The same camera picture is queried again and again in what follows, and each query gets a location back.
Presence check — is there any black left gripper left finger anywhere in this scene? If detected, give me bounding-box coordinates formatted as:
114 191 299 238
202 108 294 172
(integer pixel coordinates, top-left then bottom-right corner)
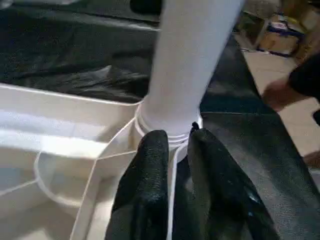
104 129 170 240

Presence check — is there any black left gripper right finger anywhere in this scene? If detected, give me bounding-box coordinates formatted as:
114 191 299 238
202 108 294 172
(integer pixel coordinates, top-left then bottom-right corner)
186 121 281 240

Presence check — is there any white plastic table top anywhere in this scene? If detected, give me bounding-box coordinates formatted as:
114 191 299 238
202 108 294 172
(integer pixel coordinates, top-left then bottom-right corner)
0 83 204 240

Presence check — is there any white plastic table leg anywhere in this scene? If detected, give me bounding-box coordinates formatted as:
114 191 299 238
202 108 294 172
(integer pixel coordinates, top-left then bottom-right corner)
134 0 247 146

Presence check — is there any dark robot foot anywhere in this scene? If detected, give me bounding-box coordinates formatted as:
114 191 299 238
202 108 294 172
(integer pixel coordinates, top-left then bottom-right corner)
262 53 320 113

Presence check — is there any black work mat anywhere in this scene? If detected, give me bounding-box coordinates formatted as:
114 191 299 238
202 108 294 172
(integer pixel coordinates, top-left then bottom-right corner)
0 0 320 240

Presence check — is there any brown cardboard box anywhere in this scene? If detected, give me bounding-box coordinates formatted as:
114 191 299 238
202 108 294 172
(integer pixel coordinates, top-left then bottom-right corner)
257 13 305 57

